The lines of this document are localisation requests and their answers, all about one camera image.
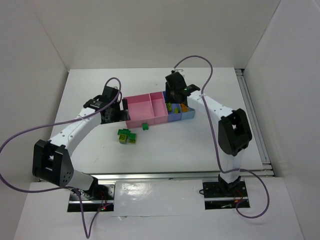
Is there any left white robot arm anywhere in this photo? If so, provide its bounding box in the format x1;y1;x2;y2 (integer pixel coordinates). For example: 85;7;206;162
32;86;130;199

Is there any aluminium side rail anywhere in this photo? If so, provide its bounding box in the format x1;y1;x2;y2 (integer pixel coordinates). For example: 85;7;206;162
234;68;275;177

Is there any long green lego brick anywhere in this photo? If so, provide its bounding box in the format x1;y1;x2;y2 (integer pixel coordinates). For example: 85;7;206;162
117;128;131;136

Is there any small dark green lego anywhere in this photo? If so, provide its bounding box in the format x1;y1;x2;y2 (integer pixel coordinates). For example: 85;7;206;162
142;123;149;131

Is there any lime lego in blue bin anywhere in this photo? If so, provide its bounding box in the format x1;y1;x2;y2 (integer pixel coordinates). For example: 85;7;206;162
166;102;173;113

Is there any light blue bin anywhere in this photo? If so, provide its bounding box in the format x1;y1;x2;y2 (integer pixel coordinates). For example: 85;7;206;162
178;106;196;120

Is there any large pink bin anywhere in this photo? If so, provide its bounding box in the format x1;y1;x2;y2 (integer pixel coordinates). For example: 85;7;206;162
124;93;155;129

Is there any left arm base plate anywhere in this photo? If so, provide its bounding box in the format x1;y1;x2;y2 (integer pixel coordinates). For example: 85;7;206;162
67;183;116;213

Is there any yellow round printed lego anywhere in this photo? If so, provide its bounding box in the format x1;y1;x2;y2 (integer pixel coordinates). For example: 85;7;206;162
180;103;189;113

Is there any narrow pink bin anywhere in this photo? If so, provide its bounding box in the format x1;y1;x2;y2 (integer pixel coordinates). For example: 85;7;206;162
150;91;168;125

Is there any aluminium front rail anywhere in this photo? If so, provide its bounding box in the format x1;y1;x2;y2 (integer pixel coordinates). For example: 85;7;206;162
38;170;238;182

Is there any green square lego brick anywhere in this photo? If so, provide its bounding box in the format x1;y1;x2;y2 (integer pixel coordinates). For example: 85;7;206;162
128;132;137;141

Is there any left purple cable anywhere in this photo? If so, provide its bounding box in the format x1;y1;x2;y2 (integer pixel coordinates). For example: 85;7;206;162
0;77;123;239

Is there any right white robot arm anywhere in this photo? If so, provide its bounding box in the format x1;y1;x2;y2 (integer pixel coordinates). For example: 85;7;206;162
165;70;253;193

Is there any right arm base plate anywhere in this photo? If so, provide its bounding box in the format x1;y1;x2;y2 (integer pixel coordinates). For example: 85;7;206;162
199;181;250;210

